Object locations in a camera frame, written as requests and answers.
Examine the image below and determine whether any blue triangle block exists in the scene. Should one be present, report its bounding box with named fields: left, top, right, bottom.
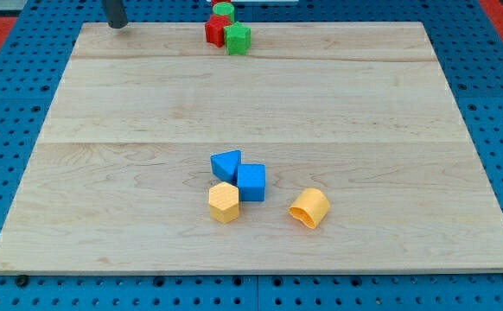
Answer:
left=210, top=150, right=241, bottom=184

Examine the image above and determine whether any wooden board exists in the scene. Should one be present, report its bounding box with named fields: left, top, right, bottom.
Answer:
left=0, top=22, right=503, bottom=276

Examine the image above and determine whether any green star block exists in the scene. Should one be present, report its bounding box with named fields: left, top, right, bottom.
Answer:
left=224, top=22, right=252, bottom=55

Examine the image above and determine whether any blue cube block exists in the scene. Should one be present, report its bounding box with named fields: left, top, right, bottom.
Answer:
left=237, top=164, right=266, bottom=201

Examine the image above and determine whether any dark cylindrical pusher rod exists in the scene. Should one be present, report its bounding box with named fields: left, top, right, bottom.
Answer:
left=101, top=0, right=128, bottom=29

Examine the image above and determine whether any red star block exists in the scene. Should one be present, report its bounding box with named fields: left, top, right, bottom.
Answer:
left=204, top=15, right=232, bottom=48

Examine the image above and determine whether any green cylinder block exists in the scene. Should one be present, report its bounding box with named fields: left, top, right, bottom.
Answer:
left=213, top=2, right=235, bottom=22

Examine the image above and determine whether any yellow hexagon block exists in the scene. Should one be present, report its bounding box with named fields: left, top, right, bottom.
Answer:
left=208, top=181, right=239, bottom=224

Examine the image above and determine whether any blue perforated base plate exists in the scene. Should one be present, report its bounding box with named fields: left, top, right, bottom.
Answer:
left=0, top=0, right=503, bottom=310

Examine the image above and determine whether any red block at top edge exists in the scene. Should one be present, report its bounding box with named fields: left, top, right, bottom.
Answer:
left=210, top=0, right=232, bottom=7

